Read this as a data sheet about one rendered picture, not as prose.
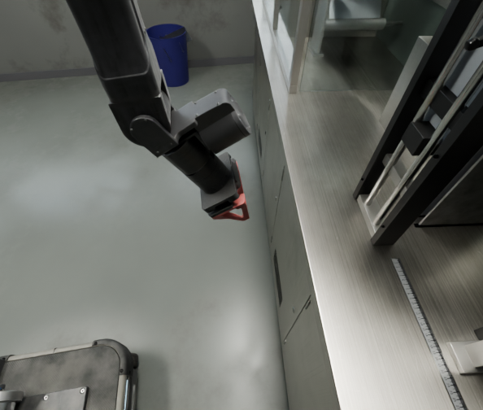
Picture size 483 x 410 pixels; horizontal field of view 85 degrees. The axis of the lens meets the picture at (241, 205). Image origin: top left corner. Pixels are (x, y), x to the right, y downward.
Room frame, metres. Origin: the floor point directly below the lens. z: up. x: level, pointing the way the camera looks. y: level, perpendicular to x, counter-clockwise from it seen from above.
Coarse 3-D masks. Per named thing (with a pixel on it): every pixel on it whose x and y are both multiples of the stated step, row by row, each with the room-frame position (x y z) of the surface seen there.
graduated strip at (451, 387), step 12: (396, 264) 0.26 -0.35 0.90; (408, 288) 0.21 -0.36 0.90; (408, 300) 0.18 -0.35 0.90; (420, 312) 0.16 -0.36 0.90; (420, 324) 0.14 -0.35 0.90; (432, 336) 0.12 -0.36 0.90; (432, 348) 0.09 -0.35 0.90; (444, 360) 0.08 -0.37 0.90; (444, 372) 0.06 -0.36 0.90; (444, 384) 0.04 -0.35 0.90; (456, 384) 0.04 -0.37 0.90; (456, 396) 0.02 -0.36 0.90; (456, 408) 0.01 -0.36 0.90
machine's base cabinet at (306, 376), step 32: (256, 32) 2.09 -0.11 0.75; (256, 64) 1.99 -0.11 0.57; (256, 96) 1.88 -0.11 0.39; (256, 128) 1.77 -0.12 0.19; (288, 192) 0.61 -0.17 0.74; (288, 224) 0.54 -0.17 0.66; (288, 256) 0.45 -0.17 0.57; (288, 288) 0.37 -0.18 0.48; (288, 320) 0.28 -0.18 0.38; (288, 352) 0.19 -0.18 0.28; (320, 352) 0.11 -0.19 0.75; (288, 384) 0.09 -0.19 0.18; (320, 384) 0.05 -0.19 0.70
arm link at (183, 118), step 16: (208, 96) 0.33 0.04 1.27; (224, 96) 0.31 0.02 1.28; (176, 112) 0.33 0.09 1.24; (192, 112) 0.31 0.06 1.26; (208, 112) 0.30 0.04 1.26; (224, 112) 0.30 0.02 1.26; (240, 112) 0.32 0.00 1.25; (144, 128) 0.26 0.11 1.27; (160, 128) 0.26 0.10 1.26; (176, 128) 0.29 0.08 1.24; (192, 128) 0.28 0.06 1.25; (208, 128) 0.29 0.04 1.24; (224, 128) 0.29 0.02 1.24; (240, 128) 0.29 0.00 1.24; (144, 144) 0.26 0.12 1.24; (160, 144) 0.26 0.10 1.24; (176, 144) 0.27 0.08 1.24; (208, 144) 0.28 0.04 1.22; (224, 144) 0.29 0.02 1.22
